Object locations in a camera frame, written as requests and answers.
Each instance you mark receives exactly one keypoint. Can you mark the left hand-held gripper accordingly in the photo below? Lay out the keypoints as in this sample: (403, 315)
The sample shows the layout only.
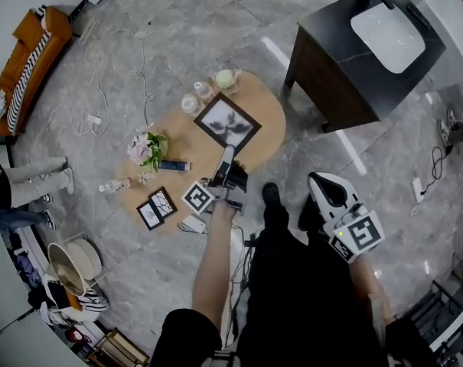
(197, 198)

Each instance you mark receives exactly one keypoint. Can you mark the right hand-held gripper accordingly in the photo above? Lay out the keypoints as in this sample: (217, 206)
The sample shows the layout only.
(363, 233)

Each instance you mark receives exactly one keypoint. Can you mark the black framed leaf picture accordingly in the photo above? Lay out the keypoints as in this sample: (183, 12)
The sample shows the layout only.
(227, 122)

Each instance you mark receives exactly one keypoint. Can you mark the black picture frame with drawing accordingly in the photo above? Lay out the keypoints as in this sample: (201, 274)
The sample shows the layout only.
(150, 215)

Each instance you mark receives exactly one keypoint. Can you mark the person's right forearm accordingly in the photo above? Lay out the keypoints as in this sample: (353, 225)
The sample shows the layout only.
(369, 289)

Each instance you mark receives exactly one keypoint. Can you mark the person's left forearm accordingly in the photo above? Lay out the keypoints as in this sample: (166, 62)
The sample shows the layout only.
(212, 266)

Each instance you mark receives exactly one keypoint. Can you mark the wooden coffee table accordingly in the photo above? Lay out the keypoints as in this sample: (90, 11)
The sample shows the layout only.
(269, 121)

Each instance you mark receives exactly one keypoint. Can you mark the person's left black shoe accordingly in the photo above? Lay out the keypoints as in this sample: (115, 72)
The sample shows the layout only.
(271, 193)

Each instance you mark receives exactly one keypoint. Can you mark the clear glass jar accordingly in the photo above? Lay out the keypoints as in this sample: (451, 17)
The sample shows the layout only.
(190, 104)

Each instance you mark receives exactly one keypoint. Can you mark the clear bottle red label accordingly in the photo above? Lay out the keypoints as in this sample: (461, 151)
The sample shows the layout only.
(204, 91)

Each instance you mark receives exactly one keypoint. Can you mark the vase with pink flowers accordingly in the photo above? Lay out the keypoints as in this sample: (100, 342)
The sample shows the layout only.
(147, 151)

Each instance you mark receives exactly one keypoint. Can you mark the small loose pink flower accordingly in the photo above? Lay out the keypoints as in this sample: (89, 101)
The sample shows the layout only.
(144, 177)

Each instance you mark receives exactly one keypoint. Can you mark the white power strip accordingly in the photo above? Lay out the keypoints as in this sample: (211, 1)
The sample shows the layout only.
(418, 190)
(94, 120)

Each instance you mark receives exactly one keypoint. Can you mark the glass jar green lid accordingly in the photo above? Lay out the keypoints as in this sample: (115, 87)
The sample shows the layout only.
(225, 79)

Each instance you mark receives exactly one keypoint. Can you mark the person's black clothed body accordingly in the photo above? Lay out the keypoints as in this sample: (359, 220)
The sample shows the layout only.
(311, 300)

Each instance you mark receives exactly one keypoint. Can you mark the dark wooden sink cabinet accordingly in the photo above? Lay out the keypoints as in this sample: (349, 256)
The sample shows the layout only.
(330, 90)

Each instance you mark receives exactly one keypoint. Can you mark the clear bottle pale label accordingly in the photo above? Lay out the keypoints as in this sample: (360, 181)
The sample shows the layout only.
(115, 186)

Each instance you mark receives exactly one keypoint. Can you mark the black metal rack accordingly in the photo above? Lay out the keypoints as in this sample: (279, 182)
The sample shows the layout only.
(445, 319)

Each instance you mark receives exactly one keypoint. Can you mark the white sink basin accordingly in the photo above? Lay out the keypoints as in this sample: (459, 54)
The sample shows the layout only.
(388, 38)

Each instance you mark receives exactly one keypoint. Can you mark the striped cloth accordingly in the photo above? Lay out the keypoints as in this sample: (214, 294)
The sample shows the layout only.
(91, 300)

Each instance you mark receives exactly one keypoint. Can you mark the beige round basket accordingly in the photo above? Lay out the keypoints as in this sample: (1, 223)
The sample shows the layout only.
(64, 270)

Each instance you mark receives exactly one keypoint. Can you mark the white bathtub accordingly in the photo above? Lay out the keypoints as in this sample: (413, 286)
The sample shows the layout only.
(453, 33)

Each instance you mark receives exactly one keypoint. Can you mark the wooden rack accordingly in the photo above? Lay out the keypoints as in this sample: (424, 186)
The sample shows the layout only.
(116, 350)

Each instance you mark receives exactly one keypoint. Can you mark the black white striped blanket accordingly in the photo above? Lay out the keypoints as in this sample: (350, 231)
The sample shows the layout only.
(26, 82)

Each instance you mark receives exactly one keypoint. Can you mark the pile of clothes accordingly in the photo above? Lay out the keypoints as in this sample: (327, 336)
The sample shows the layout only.
(32, 281)

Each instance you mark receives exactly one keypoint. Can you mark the red round object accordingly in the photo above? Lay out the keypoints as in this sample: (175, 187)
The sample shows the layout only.
(75, 335)

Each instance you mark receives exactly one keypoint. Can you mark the orange sofa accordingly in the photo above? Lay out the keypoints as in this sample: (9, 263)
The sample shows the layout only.
(17, 63)

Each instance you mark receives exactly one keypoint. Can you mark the white appliance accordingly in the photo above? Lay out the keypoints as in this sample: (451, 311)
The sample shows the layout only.
(9, 338)

